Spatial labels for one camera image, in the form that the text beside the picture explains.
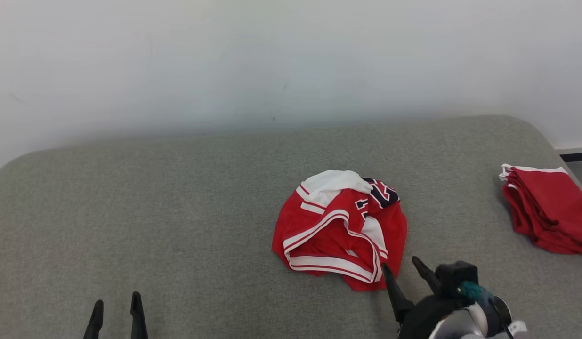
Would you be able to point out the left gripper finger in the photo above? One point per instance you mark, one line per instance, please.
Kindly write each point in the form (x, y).
(94, 325)
(138, 320)

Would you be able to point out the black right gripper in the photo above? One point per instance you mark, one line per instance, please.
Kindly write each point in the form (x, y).
(423, 318)

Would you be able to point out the red Bulls basketball jersey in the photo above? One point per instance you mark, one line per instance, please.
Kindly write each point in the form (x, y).
(333, 235)

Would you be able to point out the red shorts white side stripe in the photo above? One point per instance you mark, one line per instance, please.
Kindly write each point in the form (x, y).
(550, 212)

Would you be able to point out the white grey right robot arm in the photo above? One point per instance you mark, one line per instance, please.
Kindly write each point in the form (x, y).
(460, 327)

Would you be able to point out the grey fabric sofa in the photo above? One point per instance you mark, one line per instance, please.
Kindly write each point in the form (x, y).
(178, 212)

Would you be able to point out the black baseboard strip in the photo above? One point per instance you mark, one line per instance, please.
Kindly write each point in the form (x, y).
(577, 157)

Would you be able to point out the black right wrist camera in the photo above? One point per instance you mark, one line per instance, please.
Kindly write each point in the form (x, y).
(456, 278)

